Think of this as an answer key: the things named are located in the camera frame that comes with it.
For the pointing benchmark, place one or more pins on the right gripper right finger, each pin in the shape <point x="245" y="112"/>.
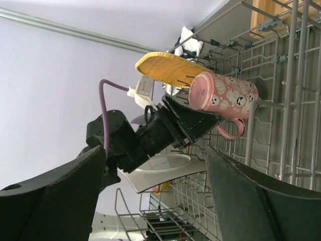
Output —
<point x="251" y="205"/>

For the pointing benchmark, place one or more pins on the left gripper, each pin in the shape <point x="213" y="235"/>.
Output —
<point x="127" y="149"/>

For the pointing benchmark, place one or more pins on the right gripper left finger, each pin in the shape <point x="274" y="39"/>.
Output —
<point x="56" y="205"/>

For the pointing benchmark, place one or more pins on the pink ceramic mug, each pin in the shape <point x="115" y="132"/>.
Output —
<point x="227" y="96"/>

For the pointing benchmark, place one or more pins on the white square plate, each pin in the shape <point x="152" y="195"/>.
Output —
<point x="163" y="168"/>

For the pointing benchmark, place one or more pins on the yellow woven-pattern plate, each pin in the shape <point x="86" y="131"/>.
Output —
<point x="169" y="69"/>

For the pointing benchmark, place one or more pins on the red patterned bowl yellow rim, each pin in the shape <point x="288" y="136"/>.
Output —
<point x="160" y="188"/>

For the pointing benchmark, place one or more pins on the white printed cloth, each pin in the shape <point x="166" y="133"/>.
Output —
<point x="189" y="50"/>

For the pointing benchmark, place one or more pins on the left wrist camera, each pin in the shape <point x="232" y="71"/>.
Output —
<point x="142" y="92"/>

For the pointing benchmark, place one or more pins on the grey wire dish rack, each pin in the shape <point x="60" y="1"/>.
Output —
<point x="282" y="137"/>

